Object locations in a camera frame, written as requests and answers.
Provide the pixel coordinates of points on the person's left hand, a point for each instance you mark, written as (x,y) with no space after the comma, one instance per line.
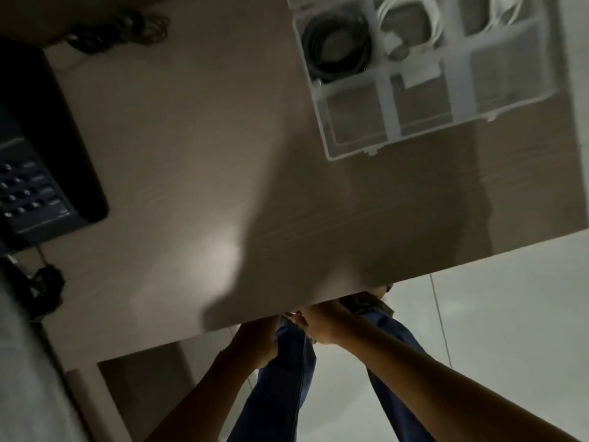
(257,340)

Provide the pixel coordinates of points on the person's right hand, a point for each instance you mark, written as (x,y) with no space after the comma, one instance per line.
(331,322)

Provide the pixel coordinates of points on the clear plastic organizer box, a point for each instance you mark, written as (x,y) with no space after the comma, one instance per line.
(359,119)

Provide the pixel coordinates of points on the person's right forearm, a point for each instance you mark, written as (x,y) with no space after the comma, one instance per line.
(460,386)

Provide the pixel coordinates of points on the person's left forearm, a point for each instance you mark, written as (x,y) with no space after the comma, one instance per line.
(202,400)

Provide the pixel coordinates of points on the person's blue jeans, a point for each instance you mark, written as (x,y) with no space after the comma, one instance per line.
(285,386)

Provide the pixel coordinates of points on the white bed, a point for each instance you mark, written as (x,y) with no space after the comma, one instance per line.
(27,372)

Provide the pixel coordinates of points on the black desk telephone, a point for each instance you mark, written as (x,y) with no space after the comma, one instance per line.
(46,156)

